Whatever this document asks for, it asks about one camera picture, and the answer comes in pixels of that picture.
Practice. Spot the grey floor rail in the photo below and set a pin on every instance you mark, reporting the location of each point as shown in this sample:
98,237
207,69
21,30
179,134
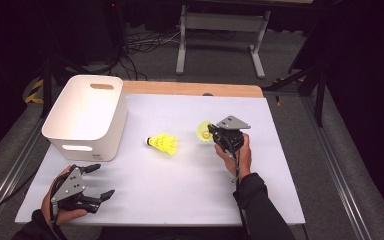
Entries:
10,173
333,166

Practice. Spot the black tripod stand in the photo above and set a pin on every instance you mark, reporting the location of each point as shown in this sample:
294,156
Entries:
46,90
320,100

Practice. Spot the person's right hand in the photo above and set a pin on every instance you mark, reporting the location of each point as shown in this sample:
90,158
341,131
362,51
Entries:
243,161

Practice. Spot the black curtain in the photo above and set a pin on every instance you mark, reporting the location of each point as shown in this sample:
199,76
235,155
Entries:
3,50
363,66

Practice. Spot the person's dark clothed lap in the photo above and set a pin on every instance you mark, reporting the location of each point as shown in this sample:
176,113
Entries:
166,234

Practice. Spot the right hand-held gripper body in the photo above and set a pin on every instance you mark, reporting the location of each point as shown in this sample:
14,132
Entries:
231,133

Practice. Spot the person's left hand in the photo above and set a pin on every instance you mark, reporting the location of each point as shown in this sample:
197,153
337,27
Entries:
63,216

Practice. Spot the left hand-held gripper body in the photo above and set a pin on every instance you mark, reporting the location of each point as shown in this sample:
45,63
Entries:
68,186

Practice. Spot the grey metal stand frame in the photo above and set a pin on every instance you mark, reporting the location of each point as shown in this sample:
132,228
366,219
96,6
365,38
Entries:
223,21

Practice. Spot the yellow black floor tape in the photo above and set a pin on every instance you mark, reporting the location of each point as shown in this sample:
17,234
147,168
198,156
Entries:
33,97

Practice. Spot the white plastic bin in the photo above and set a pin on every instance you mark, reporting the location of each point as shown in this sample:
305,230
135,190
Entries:
83,110

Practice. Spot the white table mat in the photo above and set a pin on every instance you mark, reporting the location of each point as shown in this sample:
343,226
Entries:
166,200

